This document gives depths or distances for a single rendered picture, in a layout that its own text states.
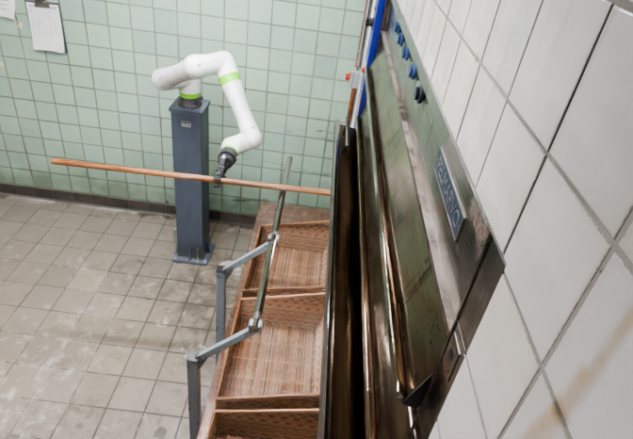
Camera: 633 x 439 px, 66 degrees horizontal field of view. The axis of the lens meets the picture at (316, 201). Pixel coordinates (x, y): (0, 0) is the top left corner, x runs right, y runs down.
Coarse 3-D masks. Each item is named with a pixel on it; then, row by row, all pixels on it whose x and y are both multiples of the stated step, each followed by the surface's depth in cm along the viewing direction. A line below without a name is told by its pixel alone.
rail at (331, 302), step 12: (336, 120) 248; (336, 132) 236; (336, 144) 225; (336, 156) 215; (336, 168) 207; (336, 180) 198; (336, 192) 190; (336, 204) 183; (336, 216) 177; (336, 228) 171; (336, 240) 166; (324, 360) 125; (324, 372) 121; (324, 384) 118; (324, 396) 115; (324, 408) 112; (324, 420) 110; (324, 432) 107
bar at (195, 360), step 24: (288, 168) 254; (240, 264) 214; (216, 288) 221; (264, 288) 179; (216, 312) 230; (216, 336) 240; (240, 336) 168; (192, 360) 176; (216, 360) 250; (192, 384) 183; (192, 408) 192; (192, 432) 202
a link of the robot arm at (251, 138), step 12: (228, 84) 253; (240, 84) 255; (228, 96) 255; (240, 96) 254; (240, 108) 254; (240, 120) 255; (252, 120) 256; (240, 132) 257; (252, 132) 254; (240, 144) 256; (252, 144) 255
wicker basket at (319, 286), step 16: (272, 224) 282; (288, 224) 281; (304, 224) 280; (320, 224) 279; (256, 240) 271; (288, 240) 288; (304, 240) 287; (320, 240) 286; (256, 256) 278; (288, 256) 285; (304, 256) 286; (256, 272) 270; (272, 272) 272; (320, 272) 277; (256, 288) 238; (272, 288) 236; (288, 288) 235; (304, 288) 235; (320, 288) 234
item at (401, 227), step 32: (384, 64) 206; (384, 96) 184; (384, 128) 166; (384, 160) 151; (384, 192) 139; (384, 224) 126; (416, 224) 110; (384, 256) 114; (416, 256) 104; (384, 288) 107; (416, 288) 98; (416, 320) 92; (416, 352) 88; (416, 384) 83
